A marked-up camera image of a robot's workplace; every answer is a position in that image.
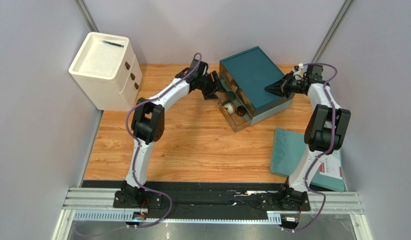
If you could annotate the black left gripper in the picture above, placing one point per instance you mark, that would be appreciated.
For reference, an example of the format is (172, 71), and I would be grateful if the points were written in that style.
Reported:
(215, 86)

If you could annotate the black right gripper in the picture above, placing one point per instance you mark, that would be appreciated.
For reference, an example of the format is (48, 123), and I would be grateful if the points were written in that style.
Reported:
(284, 86)

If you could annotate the black-lid powder jar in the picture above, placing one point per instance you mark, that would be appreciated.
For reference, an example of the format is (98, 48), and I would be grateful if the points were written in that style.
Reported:
(229, 108)

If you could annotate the dark brown small jar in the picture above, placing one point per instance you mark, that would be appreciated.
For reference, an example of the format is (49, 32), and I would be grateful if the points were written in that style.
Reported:
(241, 110)

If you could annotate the transparent drawer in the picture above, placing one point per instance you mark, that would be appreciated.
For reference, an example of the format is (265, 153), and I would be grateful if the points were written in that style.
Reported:
(236, 123)

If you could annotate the dark green round disc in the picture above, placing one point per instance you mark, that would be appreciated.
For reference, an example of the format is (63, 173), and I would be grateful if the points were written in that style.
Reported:
(231, 95)

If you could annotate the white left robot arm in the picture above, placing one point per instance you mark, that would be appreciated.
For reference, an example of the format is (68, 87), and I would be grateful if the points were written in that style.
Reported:
(148, 125)

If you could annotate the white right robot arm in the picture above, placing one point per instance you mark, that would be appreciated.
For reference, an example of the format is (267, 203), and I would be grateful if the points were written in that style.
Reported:
(324, 134)

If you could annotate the teal drawer organizer box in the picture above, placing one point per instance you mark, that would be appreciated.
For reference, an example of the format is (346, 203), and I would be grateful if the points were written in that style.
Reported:
(248, 73)

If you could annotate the teal flat box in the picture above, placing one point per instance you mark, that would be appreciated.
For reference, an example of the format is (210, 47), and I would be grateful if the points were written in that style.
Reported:
(288, 150)

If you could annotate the white paper label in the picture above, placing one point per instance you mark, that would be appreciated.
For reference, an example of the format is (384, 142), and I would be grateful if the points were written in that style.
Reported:
(331, 167)

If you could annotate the white three-drawer cabinet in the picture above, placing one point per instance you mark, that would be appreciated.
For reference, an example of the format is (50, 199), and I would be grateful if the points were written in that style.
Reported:
(109, 75)

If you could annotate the black pen on cabinet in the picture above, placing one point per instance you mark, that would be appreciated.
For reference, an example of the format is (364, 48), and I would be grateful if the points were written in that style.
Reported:
(113, 44)

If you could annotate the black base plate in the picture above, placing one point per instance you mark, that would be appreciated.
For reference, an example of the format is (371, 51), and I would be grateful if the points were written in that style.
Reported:
(261, 200)

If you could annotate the aluminium mounting rail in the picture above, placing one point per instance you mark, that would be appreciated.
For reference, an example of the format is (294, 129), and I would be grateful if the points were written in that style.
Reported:
(96, 204)

